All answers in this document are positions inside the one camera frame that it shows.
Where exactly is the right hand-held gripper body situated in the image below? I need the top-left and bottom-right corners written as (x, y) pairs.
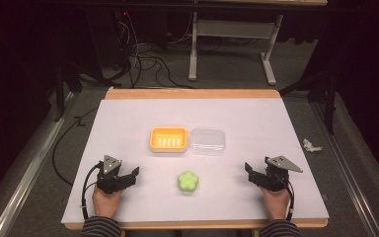
top-left (264, 155), bottom-right (304, 193)

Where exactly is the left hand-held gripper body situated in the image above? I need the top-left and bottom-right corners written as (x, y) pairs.
top-left (96, 154), bottom-right (128, 196)

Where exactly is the person's left hand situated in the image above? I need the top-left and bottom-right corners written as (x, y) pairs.
top-left (92, 187), bottom-right (124, 219)

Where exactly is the person's right hand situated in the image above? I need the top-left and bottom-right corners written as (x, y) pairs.
top-left (261, 186), bottom-right (292, 221)

